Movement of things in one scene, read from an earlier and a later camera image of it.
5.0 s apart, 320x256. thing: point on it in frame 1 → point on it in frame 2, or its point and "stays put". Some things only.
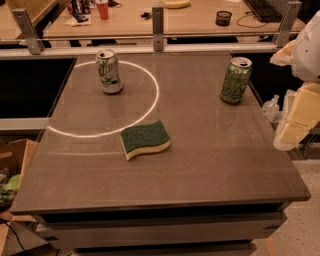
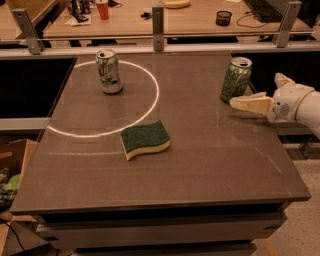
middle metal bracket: (158, 28) stays put
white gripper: (308, 55) → (289, 101)
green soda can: (233, 90) stays put
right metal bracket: (290, 19) stays put
